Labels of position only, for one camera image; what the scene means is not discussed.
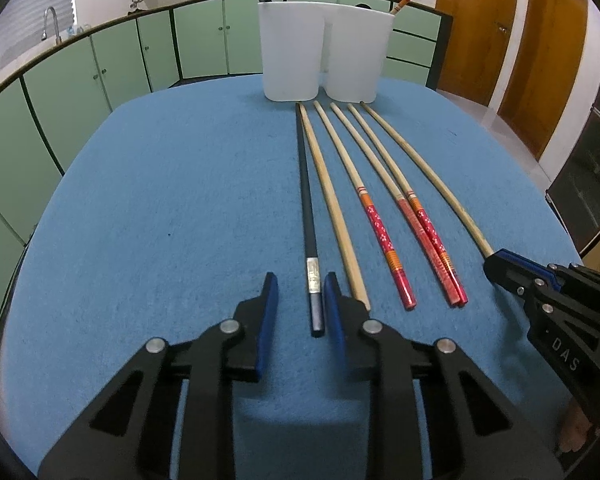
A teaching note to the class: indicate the white twin utensil holder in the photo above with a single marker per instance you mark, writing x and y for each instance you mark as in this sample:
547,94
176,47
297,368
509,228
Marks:
309,47

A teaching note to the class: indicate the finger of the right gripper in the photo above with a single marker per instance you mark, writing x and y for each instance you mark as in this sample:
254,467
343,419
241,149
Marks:
519,283
522,263

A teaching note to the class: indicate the chrome sink faucet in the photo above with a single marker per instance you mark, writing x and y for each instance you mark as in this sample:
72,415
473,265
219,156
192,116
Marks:
50,17

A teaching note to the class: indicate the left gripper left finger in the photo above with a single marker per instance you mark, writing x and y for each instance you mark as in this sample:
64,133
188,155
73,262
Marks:
256,317

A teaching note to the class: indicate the plain bamboo chopstick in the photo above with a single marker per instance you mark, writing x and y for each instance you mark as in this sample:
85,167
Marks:
469,223
350,262

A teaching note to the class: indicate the wooden door right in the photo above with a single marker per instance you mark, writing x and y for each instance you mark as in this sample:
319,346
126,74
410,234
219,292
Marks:
546,67

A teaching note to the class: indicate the person's right hand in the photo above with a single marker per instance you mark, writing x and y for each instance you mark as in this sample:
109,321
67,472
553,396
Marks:
574,428

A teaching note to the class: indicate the black chopstick silver band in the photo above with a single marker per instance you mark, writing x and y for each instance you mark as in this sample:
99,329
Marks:
313,274

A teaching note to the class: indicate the green lower kitchen cabinets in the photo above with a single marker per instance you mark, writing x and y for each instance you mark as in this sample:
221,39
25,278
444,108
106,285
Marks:
130,60

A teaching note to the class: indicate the black glass cabinet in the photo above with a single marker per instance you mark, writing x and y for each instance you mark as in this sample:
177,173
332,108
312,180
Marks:
575,193

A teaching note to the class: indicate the wooden door left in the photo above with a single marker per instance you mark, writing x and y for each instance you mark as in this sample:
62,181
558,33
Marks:
477,46

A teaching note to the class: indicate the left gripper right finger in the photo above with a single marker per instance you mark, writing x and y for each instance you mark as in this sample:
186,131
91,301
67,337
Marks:
350,329

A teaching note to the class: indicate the metal kettle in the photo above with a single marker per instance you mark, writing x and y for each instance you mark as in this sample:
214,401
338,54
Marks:
136,6

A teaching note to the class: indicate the blue table mat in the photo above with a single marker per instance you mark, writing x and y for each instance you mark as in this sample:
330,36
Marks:
67,334

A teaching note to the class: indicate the wooden door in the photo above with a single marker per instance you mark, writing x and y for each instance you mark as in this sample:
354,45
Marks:
546,67
477,46

